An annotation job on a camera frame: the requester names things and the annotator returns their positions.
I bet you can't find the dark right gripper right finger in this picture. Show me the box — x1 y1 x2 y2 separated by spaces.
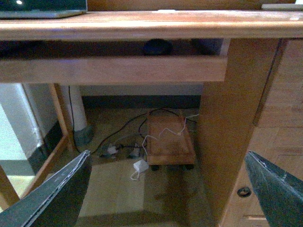
244 151 303 227

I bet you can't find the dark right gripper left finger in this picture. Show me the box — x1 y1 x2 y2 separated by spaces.
0 150 92 227

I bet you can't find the black computer mouse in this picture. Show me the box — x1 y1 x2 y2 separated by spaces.
143 39 173 56

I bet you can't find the round drawer knob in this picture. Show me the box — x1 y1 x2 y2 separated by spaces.
237 186 251 198

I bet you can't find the white pipe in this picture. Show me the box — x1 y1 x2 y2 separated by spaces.
61 86 94 147

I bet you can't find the power strip on floor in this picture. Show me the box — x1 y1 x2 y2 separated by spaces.
99 143 142 160

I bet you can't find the wooden desk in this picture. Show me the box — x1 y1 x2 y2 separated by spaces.
0 10 303 227

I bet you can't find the white power adapter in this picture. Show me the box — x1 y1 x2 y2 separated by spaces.
133 159 149 173

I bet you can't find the wooden rolling stand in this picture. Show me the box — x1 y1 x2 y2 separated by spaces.
146 112 196 171

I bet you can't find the wooden keyboard tray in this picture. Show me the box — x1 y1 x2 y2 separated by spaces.
0 56 228 85

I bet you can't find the grey laptop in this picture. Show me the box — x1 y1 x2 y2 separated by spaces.
0 0 88 19

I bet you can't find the black cable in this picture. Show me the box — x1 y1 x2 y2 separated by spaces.
91 108 199 157

